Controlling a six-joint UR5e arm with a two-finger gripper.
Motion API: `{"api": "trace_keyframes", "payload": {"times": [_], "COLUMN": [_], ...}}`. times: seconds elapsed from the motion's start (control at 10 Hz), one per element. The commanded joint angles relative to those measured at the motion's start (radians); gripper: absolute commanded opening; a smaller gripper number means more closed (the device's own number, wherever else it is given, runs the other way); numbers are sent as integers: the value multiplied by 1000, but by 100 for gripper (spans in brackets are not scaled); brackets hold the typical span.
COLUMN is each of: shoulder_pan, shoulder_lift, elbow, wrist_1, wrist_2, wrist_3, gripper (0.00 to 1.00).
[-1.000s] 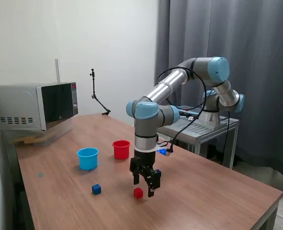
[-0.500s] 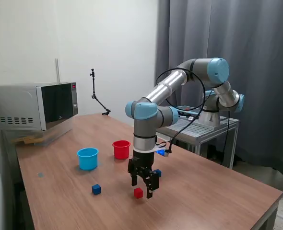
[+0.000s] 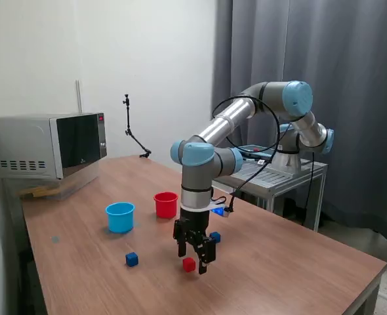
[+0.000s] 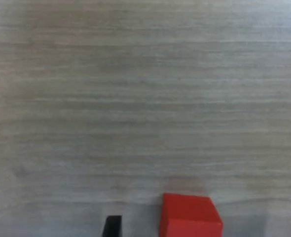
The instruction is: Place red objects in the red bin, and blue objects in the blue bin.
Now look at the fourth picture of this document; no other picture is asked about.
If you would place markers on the red cube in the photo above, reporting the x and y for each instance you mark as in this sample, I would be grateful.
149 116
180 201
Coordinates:
190 217

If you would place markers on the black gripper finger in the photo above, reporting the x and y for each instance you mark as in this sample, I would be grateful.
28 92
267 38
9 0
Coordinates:
113 227

